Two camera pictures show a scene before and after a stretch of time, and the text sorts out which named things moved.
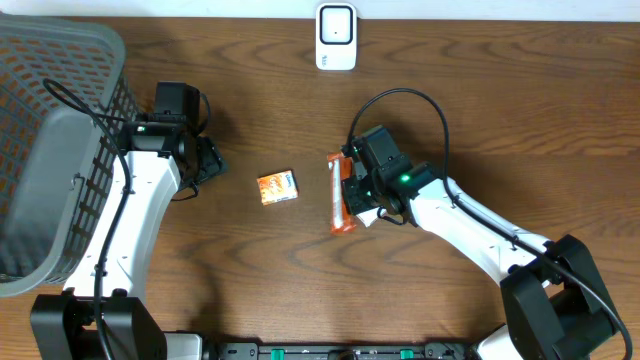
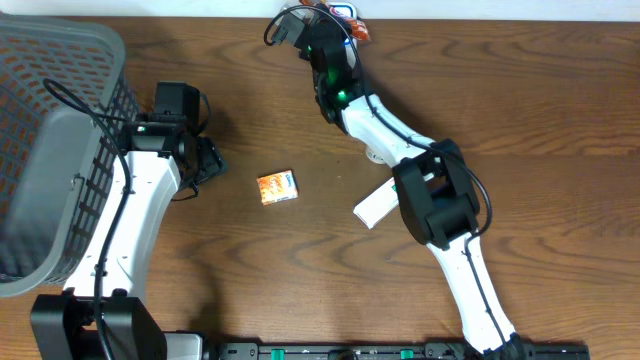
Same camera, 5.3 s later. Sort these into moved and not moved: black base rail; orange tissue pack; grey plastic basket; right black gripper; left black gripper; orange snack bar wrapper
Moved: orange snack bar wrapper; right black gripper
Not moved: grey plastic basket; orange tissue pack; black base rail; left black gripper
